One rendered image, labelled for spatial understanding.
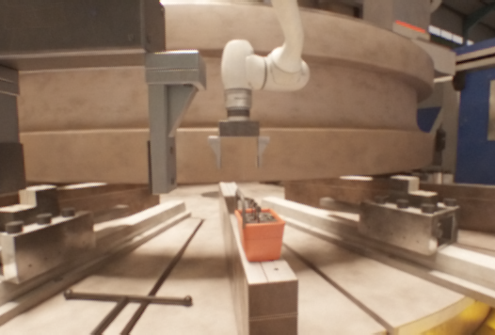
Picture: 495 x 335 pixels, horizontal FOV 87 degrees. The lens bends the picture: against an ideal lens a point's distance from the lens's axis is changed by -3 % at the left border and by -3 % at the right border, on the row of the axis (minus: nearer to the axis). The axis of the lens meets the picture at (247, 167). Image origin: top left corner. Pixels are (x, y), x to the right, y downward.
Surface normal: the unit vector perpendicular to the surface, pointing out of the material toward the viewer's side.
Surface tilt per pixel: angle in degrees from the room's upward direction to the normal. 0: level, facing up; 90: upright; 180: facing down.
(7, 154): 90
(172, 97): 90
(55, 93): 90
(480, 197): 90
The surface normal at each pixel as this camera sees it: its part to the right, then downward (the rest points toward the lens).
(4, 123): 1.00, -0.01
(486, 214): -0.60, 0.07
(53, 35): -0.03, 0.09
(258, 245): 0.16, 0.20
